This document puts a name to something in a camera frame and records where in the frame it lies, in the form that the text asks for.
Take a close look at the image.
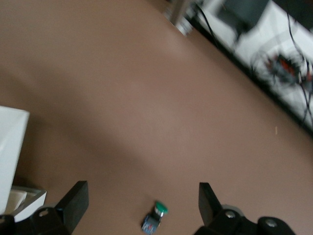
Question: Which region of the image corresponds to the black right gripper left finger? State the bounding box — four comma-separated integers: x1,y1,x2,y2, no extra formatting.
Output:
33,181,89,235

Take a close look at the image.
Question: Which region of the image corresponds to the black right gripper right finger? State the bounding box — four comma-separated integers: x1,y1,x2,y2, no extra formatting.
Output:
195,182,257,235

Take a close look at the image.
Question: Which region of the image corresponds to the green push button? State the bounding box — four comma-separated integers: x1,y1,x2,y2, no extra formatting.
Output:
140,200,169,233

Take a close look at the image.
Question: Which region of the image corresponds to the black equipment box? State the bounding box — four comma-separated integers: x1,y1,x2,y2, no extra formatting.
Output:
216,0,272,41

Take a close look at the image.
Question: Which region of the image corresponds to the long thin black cable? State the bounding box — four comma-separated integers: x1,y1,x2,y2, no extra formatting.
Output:
286,11,313,129

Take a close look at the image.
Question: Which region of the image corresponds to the red and black cable tangle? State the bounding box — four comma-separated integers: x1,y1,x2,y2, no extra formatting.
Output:
251,46,313,86

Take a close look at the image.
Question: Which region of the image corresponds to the thick black cable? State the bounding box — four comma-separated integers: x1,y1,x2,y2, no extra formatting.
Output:
197,3,220,48

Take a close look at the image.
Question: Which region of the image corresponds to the camera mount post with bracket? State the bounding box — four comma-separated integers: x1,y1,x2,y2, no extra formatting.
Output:
162,0,194,37

